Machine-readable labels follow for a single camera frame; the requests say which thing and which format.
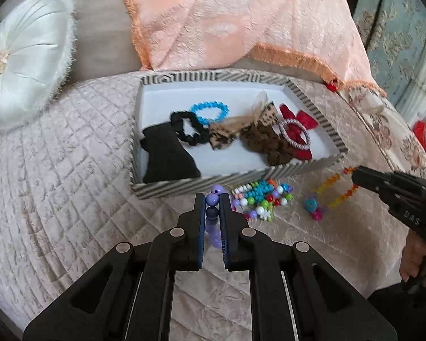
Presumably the leopard print bow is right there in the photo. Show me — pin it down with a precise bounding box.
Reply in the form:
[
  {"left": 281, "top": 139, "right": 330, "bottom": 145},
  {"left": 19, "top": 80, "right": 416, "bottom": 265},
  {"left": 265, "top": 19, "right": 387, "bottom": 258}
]
[{"left": 208, "top": 90, "right": 279, "bottom": 151}]

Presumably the peach fringed blanket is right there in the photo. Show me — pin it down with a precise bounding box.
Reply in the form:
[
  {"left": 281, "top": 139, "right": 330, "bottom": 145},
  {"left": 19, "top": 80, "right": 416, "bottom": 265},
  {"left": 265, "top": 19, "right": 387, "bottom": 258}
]
[{"left": 121, "top": 0, "right": 387, "bottom": 96}]

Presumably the orange yellow bead bracelet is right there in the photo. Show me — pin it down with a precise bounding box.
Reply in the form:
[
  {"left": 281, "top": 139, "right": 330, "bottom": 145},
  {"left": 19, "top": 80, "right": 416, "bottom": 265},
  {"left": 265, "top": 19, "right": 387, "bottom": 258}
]
[{"left": 303, "top": 166, "right": 361, "bottom": 221}]

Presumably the purple bead bracelet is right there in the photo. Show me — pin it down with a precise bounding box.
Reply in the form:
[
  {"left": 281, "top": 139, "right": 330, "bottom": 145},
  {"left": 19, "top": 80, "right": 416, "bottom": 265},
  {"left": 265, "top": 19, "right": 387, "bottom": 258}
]
[{"left": 206, "top": 184, "right": 242, "bottom": 249}]

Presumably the brown scrunchie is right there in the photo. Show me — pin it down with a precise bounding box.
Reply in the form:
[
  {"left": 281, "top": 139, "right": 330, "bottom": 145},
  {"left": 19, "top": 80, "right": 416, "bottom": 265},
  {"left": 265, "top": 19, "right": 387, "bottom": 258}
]
[{"left": 239, "top": 122, "right": 299, "bottom": 167}]

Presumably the beige floral bed sheet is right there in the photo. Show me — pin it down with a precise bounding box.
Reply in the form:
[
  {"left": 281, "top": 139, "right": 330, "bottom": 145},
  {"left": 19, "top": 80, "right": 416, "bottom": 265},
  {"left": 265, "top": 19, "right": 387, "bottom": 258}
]
[{"left": 341, "top": 78, "right": 426, "bottom": 182}]

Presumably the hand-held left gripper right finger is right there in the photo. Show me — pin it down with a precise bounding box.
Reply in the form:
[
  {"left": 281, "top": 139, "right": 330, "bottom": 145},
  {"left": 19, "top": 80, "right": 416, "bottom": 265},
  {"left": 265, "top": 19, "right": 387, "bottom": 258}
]
[{"left": 220, "top": 194, "right": 402, "bottom": 341}]

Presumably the quilted beige bedspread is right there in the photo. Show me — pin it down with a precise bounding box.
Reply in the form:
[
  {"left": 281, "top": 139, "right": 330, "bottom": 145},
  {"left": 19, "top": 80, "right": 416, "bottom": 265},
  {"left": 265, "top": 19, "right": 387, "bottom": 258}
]
[{"left": 0, "top": 69, "right": 412, "bottom": 341}]

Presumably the teal floral upholstery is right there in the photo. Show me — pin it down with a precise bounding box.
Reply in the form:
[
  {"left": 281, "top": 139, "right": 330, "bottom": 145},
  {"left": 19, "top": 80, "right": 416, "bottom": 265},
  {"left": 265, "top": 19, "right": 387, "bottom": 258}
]
[{"left": 351, "top": 0, "right": 426, "bottom": 114}]

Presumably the black velvet pouch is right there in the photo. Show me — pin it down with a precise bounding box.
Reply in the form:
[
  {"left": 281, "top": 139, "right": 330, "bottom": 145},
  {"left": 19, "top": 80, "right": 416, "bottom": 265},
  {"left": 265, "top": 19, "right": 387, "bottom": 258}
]
[{"left": 139, "top": 122, "right": 202, "bottom": 183}]

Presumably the black scrunchie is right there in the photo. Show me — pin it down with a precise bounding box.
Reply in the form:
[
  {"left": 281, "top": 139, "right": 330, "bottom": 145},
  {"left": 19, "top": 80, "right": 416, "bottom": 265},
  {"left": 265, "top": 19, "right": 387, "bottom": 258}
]
[{"left": 169, "top": 111, "right": 211, "bottom": 148}]

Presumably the blue bead bracelet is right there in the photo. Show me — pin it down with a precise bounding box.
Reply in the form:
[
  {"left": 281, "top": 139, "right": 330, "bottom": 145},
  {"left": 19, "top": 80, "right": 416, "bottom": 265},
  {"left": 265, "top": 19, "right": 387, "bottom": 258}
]
[{"left": 190, "top": 101, "right": 230, "bottom": 126}]

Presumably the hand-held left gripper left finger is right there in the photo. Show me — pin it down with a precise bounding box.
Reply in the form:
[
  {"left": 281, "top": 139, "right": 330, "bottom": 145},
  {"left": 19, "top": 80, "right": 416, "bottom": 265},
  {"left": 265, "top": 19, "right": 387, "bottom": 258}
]
[{"left": 23, "top": 193, "right": 205, "bottom": 341}]

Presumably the multicolour bead bracelet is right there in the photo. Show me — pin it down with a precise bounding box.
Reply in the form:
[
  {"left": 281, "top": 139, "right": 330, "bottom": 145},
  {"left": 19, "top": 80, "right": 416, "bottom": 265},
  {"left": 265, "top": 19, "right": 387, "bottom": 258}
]
[{"left": 231, "top": 179, "right": 295, "bottom": 223}]

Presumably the striped cardboard box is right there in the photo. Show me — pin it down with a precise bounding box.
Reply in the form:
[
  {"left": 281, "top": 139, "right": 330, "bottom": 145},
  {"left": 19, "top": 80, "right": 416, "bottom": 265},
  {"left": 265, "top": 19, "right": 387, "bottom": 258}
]
[{"left": 130, "top": 69, "right": 349, "bottom": 199}]

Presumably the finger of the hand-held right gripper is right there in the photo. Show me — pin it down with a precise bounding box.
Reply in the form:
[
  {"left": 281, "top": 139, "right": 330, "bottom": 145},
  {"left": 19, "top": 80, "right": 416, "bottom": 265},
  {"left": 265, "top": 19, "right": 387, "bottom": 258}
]
[
  {"left": 351, "top": 165, "right": 425, "bottom": 194},
  {"left": 357, "top": 182, "right": 421, "bottom": 207}
]

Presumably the red satin bow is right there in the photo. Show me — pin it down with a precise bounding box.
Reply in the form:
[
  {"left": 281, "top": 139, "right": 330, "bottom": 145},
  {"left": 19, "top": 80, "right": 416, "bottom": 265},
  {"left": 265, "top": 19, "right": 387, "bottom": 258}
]
[{"left": 279, "top": 104, "right": 320, "bottom": 160}]

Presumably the white red twisted bracelet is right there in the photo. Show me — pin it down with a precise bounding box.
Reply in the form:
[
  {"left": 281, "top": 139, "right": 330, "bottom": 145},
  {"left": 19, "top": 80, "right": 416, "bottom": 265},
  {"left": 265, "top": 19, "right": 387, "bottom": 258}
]
[{"left": 277, "top": 119, "right": 312, "bottom": 150}]

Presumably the red white object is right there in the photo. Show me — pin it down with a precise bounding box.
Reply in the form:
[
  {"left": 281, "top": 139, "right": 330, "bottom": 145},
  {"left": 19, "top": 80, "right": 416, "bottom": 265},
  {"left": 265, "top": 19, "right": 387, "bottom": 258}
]
[{"left": 412, "top": 120, "right": 426, "bottom": 150}]

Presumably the white round satin cushion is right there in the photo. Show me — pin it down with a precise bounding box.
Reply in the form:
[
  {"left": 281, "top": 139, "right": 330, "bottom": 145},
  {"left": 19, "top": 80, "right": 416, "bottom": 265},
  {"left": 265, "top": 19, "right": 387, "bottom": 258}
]
[{"left": 0, "top": 0, "right": 78, "bottom": 130}]

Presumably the beige pillow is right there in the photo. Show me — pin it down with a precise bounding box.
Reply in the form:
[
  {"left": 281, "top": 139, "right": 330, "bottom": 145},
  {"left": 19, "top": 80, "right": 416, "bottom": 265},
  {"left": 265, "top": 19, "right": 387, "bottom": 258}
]
[{"left": 0, "top": 0, "right": 146, "bottom": 82}]

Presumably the dark clothing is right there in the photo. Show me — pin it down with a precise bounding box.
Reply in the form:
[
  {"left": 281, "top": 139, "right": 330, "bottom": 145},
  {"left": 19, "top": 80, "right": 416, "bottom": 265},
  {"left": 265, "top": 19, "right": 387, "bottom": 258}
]
[{"left": 367, "top": 284, "right": 426, "bottom": 341}]

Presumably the person's right hand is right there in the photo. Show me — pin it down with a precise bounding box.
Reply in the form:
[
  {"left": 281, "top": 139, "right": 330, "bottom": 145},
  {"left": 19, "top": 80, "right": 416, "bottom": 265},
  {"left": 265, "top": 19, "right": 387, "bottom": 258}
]
[{"left": 399, "top": 232, "right": 426, "bottom": 288}]

